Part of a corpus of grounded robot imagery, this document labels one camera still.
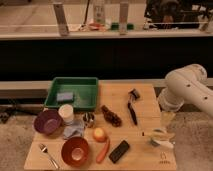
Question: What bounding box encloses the black eraser block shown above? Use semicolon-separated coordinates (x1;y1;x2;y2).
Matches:
109;140;130;163

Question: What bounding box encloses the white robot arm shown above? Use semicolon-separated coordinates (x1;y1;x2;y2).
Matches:
158;64;213;117

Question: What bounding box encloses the purple bowl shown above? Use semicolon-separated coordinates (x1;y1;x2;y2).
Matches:
34;109;62;135

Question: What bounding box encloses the red bowl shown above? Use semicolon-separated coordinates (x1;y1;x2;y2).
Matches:
61;137;89;167

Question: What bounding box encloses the green plastic tray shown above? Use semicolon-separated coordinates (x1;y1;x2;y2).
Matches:
44;77;98;111

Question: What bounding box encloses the black brush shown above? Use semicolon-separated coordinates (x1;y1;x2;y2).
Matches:
127;89;140;125

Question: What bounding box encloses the brown grape bunch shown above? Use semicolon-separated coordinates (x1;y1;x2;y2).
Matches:
101;105;122;127

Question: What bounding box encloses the small striped metal cup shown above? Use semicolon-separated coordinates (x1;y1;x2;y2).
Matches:
83;112;95;128

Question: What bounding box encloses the blue sponge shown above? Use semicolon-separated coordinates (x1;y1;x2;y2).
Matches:
56;92;74;102

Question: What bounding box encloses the white cup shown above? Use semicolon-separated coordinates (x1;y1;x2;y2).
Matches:
58;104;74;124

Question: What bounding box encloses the yellow apple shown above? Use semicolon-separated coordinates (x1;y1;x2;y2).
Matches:
93;128;107;142

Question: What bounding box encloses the wooden board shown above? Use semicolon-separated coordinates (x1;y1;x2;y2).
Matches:
23;82;178;171

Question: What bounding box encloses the orange carrot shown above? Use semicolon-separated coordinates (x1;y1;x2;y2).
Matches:
96;139;110;163

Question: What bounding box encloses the silver fork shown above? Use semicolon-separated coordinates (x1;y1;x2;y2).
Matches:
38;144;60;170

